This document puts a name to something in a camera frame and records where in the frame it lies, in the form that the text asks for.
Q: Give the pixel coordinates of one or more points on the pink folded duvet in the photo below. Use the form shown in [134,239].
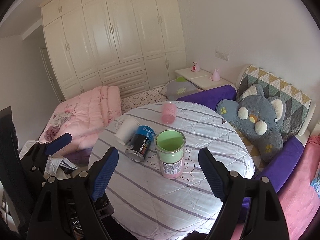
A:
[93,111]

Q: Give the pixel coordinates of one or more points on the white purple striped quilt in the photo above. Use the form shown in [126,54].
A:
[169,200]

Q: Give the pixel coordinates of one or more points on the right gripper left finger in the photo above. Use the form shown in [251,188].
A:
[82,196]

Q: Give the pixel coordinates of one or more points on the white paper cup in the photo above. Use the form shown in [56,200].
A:
[125,129]

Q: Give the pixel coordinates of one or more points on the crumpled clothes pile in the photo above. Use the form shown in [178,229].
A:
[57,122]

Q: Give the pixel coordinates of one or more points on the small pink plastic cup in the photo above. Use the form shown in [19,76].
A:
[168,114]

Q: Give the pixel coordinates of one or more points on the cream built-in wardrobe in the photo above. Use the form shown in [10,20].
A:
[135,45]

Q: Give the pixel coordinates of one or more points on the pink red rabbit figurine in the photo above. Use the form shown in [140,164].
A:
[195,68]

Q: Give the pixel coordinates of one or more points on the triangle patterned quilted headboard cover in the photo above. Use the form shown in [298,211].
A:
[299,106]

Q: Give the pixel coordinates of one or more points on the grey bear plush pillow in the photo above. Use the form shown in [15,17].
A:
[258,118]

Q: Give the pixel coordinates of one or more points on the grey flower cushion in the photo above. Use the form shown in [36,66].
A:
[178,88]

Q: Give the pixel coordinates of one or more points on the white wall socket panel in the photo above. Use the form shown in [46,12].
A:
[223,56]

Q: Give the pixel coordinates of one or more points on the pink bedspread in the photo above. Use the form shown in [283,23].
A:
[297,189]

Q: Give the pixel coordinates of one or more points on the heart patterned bed sheet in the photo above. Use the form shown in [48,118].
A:
[142,99]

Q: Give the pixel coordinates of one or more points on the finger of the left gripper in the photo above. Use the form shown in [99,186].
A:
[53,142]

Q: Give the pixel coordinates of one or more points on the white nightstand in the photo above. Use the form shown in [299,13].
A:
[201,79]

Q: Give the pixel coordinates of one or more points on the clear cup pink green paper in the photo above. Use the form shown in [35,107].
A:
[170,146]

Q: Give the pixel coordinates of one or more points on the blue black cool towel can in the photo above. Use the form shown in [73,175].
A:
[140,143]

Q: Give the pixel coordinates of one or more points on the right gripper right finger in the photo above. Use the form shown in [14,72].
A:
[265,218]

